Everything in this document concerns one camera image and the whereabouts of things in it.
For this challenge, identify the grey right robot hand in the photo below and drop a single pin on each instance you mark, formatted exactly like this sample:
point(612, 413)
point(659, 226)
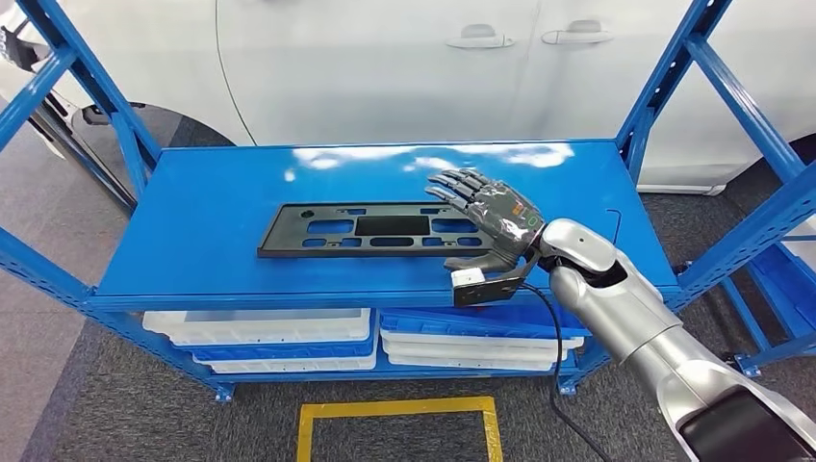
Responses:
point(503, 217)

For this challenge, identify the black plastic frame part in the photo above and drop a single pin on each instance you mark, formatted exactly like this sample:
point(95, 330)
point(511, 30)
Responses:
point(287, 236)

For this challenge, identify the blue metal shelf rack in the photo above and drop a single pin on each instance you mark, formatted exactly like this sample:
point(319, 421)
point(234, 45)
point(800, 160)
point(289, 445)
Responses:
point(787, 287)
point(255, 185)

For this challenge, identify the blue plastic tray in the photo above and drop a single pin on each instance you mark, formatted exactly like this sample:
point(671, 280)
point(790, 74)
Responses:
point(446, 325)
point(287, 352)

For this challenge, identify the white plastic tray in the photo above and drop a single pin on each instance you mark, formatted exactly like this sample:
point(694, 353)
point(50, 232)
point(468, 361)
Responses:
point(255, 331)
point(459, 352)
point(287, 366)
point(459, 364)
point(459, 340)

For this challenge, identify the white car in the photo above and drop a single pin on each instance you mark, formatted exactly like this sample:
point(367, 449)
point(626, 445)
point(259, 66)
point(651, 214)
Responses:
point(382, 76)

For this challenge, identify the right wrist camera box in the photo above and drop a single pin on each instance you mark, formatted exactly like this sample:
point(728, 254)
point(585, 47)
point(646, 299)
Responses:
point(484, 290)

